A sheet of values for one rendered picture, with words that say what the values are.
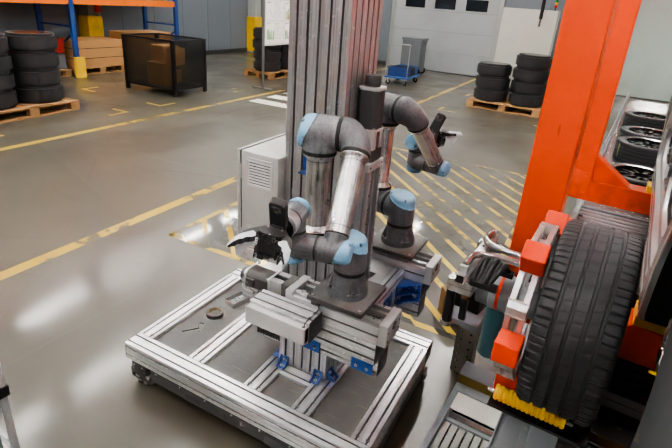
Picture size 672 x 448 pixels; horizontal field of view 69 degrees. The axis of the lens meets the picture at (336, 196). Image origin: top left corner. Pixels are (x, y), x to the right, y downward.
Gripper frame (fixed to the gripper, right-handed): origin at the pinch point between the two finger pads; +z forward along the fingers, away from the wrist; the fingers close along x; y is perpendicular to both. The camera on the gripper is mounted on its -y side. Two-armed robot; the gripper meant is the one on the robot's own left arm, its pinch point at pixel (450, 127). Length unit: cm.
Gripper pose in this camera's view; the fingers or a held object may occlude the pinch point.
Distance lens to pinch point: 263.4
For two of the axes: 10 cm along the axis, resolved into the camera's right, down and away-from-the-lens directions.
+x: 7.1, 4.2, -5.6
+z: 6.8, -2.3, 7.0
